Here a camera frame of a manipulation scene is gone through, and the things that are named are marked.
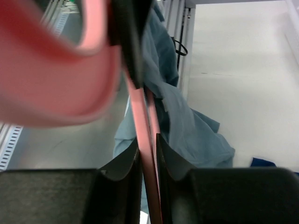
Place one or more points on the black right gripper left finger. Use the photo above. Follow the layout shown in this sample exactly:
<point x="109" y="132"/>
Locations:
<point x="108" y="195"/>

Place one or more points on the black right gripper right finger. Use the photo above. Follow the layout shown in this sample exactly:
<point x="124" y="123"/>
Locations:
<point x="191" y="195"/>

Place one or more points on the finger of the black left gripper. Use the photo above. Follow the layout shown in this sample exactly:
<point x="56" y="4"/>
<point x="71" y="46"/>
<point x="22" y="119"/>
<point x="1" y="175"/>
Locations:
<point x="128" y="19"/>

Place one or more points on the light blue t-shirt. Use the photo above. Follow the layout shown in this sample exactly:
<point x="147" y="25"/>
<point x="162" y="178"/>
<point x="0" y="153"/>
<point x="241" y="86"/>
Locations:
<point x="188" y="132"/>

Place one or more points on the pink plastic hanger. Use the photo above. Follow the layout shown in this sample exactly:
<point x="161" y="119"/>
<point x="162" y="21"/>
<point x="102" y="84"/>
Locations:
<point x="46" y="81"/>

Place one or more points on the aluminium rail frame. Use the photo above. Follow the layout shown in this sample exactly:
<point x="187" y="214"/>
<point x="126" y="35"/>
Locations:
<point x="179" y="20"/>

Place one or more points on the white perforated cable duct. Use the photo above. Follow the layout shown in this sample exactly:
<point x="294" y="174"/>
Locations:
<point x="9" y="136"/>

